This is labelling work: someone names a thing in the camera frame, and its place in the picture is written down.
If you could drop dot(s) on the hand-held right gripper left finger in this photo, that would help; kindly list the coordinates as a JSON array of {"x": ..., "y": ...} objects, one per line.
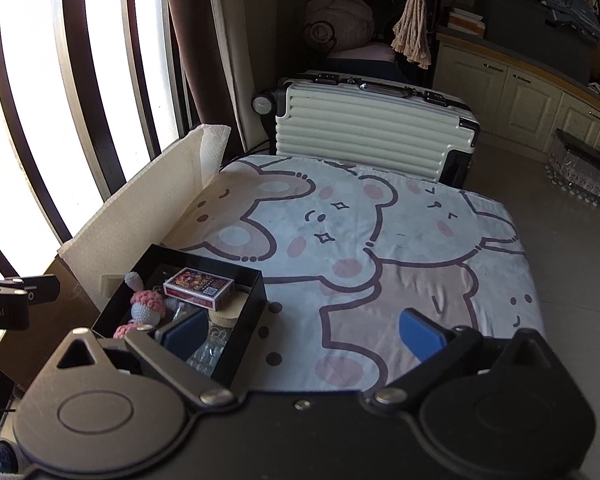
[{"x": 182, "y": 337}]

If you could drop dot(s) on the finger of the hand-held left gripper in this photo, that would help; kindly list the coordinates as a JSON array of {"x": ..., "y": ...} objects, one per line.
[{"x": 42, "y": 290}]

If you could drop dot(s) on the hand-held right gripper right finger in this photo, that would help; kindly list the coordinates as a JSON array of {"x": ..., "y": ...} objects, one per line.
[{"x": 422, "y": 335}]

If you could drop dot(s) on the clear plastic case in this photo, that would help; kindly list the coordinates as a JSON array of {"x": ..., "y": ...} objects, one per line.
[{"x": 212, "y": 347}]

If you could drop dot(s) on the pink white crochet doll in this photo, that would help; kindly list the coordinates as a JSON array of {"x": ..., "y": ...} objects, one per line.
[{"x": 150, "y": 305}]

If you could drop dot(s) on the round cork coaster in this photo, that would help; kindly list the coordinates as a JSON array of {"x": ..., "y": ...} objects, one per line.
[{"x": 230, "y": 317}]

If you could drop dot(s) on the playing card box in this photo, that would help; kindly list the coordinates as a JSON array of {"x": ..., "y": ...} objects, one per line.
[{"x": 195, "y": 285}]

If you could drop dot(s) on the black box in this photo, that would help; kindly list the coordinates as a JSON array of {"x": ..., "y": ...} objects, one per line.
[{"x": 245, "y": 325}]

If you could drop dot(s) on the brown cardboard box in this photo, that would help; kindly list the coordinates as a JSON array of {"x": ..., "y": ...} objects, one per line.
[{"x": 55, "y": 320}]

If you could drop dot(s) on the bear printed blanket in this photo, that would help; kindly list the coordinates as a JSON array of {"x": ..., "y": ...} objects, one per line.
[{"x": 380, "y": 240}]

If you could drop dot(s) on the cream ribbed suitcase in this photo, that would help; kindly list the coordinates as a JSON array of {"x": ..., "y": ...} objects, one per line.
[{"x": 360, "y": 125}]

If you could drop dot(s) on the pack of water bottles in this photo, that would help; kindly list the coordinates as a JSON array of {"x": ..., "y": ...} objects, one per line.
[{"x": 575, "y": 170}]

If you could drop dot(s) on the cream cabinet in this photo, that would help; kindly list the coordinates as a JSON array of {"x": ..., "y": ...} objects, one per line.
[{"x": 480, "y": 95}]

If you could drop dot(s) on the pink cushion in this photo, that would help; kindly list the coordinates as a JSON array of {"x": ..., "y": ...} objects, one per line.
[{"x": 365, "y": 52}]

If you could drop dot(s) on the dark brown curtain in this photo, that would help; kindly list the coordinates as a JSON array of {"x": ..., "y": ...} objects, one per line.
[{"x": 195, "y": 35}]

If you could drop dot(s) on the beige curtain tassel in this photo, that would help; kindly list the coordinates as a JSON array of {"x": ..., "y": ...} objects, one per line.
[{"x": 415, "y": 25}]

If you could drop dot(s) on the stack of books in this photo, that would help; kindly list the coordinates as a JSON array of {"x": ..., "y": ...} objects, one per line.
[{"x": 465, "y": 22}]

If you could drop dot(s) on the pink plush toy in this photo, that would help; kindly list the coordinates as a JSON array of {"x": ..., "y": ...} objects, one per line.
[{"x": 340, "y": 20}]

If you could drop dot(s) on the blue grey clothes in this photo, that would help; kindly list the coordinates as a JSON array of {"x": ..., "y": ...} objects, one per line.
[{"x": 575, "y": 12}]

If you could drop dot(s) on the dark window frame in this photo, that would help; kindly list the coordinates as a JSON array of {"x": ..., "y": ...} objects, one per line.
[{"x": 85, "y": 85}]

